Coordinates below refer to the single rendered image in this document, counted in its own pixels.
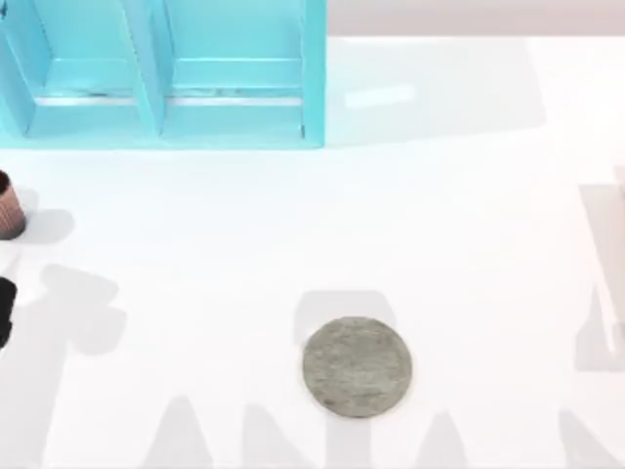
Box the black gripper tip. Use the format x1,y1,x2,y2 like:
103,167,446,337
0,277,19,350

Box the light blue rack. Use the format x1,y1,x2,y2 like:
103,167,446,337
0,0,327,150

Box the brown ribbed cup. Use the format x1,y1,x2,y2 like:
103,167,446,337
0,170,27,241

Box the round grey stone coaster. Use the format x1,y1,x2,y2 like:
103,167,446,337
302,316,414,419

